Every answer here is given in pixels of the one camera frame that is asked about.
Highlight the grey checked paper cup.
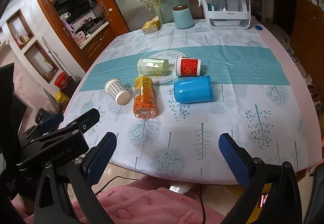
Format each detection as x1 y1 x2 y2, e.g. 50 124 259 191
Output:
104 78 130 106

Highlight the pale green paper cup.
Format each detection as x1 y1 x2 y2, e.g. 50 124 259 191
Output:
137 58 169 76

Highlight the blue plastic cup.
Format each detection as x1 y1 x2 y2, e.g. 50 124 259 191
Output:
174 75 214 104

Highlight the red paper cup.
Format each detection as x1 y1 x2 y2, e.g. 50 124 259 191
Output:
175 56 201 77

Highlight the red round tin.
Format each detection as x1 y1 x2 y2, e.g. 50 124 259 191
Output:
54 72 69 90

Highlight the pink fleece clothing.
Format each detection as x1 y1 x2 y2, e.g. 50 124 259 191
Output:
11 180 226 224

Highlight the orange juice bottle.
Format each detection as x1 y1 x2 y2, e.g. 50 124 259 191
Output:
133 75 157 119

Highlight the tree-patterned tablecloth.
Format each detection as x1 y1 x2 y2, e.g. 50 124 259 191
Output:
64 19 322 184

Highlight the yellow tissue box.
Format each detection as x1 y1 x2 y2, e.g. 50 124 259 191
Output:
142 16 160 35

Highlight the small blue round lid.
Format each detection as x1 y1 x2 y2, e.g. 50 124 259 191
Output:
255 25 263 31

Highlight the teal canister with brown lid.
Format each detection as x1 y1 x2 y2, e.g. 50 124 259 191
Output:
173 5 193 29

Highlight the dark wooden cabinet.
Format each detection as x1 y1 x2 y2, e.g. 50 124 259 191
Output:
289 0 324 93

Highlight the white desktop organizer box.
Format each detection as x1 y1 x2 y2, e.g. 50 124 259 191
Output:
202 0 251 30

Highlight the wooden sliding door frame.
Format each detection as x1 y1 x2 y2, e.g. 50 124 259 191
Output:
37 0 129 71

